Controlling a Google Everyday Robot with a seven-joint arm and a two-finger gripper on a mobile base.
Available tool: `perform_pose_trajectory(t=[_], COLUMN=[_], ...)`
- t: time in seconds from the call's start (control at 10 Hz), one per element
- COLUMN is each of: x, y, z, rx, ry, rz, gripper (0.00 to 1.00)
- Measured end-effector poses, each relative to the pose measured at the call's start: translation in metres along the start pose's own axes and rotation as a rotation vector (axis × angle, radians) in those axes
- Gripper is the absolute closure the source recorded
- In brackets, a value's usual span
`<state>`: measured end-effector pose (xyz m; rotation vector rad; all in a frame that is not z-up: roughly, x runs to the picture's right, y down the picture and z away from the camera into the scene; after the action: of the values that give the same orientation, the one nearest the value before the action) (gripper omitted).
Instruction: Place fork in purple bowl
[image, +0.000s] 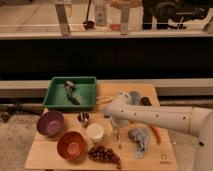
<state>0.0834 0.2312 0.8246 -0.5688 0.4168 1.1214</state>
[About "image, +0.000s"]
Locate orange bowl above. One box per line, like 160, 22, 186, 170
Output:
57, 131, 86, 160

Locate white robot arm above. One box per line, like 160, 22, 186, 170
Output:
107, 93, 213, 171

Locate dark tool in tray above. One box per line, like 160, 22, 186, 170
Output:
64, 80, 80, 105

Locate bunch of dark grapes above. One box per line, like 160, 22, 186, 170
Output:
88, 145, 121, 169

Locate white cup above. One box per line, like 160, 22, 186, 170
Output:
86, 123, 104, 143

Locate green plastic tray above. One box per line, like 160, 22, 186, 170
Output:
43, 76, 96, 111

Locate wooden board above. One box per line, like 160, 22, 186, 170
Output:
24, 82, 179, 171

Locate blue sponge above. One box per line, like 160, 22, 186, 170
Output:
101, 107, 110, 118

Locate gold handled utensil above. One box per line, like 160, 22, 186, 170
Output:
96, 96, 114, 102

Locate small dark metal cup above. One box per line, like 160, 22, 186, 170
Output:
78, 112, 89, 127

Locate purple bowl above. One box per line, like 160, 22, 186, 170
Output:
36, 111, 64, 137

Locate grey crumpled cloth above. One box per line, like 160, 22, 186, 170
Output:
128, 128, 150, 159

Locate blue grey small object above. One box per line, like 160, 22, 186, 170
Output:
129, 91, 140, 105

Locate orange carrot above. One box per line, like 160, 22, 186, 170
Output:
150, 126, 161, 145

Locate black rectangular object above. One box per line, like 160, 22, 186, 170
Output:
141, 97, 151, 106

